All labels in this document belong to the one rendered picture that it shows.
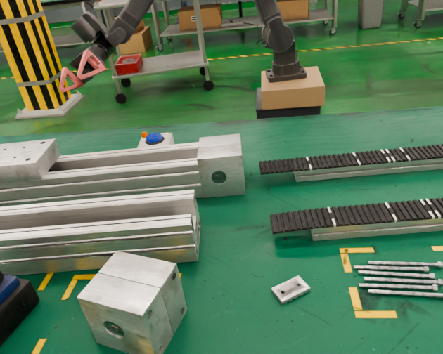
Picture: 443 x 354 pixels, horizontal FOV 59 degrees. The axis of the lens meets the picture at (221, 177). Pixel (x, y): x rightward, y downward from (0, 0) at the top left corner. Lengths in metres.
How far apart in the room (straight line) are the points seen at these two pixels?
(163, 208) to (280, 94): 0.62
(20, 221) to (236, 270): 0.40
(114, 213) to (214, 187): 0.21
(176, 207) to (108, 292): 0.22
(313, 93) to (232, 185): 0.50
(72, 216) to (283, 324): 0.41
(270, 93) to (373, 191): 0.50
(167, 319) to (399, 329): 0.31
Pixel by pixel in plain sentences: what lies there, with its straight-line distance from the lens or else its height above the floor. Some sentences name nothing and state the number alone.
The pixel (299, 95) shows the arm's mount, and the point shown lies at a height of 0.82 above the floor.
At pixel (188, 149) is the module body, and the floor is 0.86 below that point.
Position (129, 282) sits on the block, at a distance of 0.54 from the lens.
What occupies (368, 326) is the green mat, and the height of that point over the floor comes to 0.78.
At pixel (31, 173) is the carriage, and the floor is 0.88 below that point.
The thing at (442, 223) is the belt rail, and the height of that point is 0.79.
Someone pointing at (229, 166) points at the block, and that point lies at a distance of 0.78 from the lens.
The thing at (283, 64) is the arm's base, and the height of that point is 0.89.
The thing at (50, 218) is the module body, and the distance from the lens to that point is 0.78.
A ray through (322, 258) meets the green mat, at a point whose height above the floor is 0.78.
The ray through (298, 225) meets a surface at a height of 0.81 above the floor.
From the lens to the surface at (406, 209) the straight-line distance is 0.74.
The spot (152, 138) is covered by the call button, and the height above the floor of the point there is 0.85.
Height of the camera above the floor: 1.24
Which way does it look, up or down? 32 degrees down
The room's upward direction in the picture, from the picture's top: 8 degrees counter-clockwise
